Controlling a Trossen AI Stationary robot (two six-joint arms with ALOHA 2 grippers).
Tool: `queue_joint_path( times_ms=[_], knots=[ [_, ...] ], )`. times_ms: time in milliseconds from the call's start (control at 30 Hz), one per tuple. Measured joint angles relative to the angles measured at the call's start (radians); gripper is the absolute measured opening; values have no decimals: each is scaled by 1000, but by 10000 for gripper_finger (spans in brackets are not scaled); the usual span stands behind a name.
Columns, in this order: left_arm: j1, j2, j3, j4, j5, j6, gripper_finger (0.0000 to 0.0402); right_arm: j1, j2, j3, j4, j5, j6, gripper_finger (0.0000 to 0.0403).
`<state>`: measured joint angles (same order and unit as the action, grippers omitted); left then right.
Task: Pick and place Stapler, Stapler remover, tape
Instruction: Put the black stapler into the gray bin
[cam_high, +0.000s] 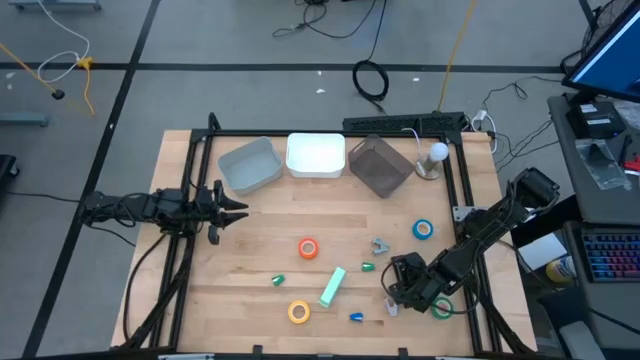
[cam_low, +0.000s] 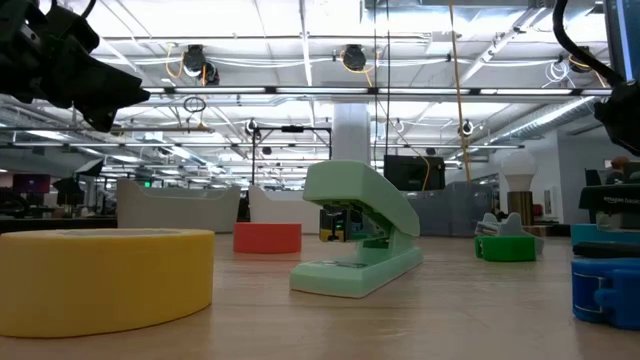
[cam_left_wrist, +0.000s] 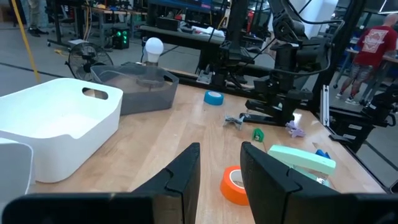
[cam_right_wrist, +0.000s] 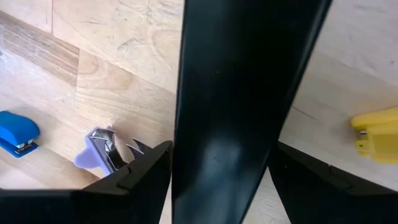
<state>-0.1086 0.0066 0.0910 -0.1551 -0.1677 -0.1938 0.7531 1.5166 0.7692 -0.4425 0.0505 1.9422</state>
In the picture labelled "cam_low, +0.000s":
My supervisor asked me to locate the light grey plastic bin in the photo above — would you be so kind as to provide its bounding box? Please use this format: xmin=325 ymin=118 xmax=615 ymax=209
xmin=116 ymin=178 xmax=242 ymax=234

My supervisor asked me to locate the orange tape roll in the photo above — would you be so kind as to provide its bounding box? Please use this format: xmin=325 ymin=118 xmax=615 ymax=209
xmin=232 ymin=222 xmax=303 ymax=255

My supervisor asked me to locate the green tape roll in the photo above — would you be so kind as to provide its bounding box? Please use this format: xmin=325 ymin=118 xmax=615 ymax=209
xmin=473 ymin=234 xmax=537 ymax=263

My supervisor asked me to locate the dark translucent plastic bin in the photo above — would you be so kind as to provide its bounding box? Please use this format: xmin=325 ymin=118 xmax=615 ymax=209
xmin=399 ymin=180 xmax=494 ymax=237

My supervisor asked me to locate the yellow hanging cable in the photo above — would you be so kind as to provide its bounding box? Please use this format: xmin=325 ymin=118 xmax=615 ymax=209
xmin=448 ymin=0 xmax=474 ymax=184

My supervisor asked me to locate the computer monitor with blue screen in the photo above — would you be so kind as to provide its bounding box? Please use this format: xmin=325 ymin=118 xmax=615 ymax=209
xmin=602 ymin=0 xmax=640 ymax=84

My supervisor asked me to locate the white plastic bin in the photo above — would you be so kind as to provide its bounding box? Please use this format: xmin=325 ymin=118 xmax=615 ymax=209
xmin=248 ymin=184 xmax=321 ymax=235

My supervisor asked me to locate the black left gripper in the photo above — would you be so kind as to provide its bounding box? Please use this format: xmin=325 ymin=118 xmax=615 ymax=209
xmin=0 ymin=0 xmax=151 ymax=132

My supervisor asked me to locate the mint green stapler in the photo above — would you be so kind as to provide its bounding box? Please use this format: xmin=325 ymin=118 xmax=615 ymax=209
xmin=289 ymin=159 xmax=425 ymax=300

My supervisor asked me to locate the yellow tape roll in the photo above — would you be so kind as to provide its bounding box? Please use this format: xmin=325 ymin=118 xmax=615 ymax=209
xmin=0 ymin=228 xmax=216 ymax=339

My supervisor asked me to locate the person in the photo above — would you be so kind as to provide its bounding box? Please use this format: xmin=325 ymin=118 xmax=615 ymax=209
xmin=604 ymin=155 xmax=634 ymax=185

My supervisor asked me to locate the pale blue staple remover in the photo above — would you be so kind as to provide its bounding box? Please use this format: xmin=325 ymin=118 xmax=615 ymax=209
xmin=474 ymin=212 xmax=546 ymax=254

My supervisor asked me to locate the black background screen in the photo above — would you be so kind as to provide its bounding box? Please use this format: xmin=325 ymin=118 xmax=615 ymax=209
xmin=383 ymin=154 xmax=446 ymax=192

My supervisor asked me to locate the white building pillar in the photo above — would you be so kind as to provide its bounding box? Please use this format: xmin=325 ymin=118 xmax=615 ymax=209
xmin=332 ymin=103 xmax=372 ymax=164

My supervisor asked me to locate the teal blue tape roll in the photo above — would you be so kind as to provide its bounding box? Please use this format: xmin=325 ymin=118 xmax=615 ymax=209
xmin=570 ymin=223 xmax=640 ymax=247

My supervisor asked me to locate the black background stand frame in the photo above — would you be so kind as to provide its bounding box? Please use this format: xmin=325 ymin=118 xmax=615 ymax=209
xmin=251 ymin=125 xmax=334 ymax=187

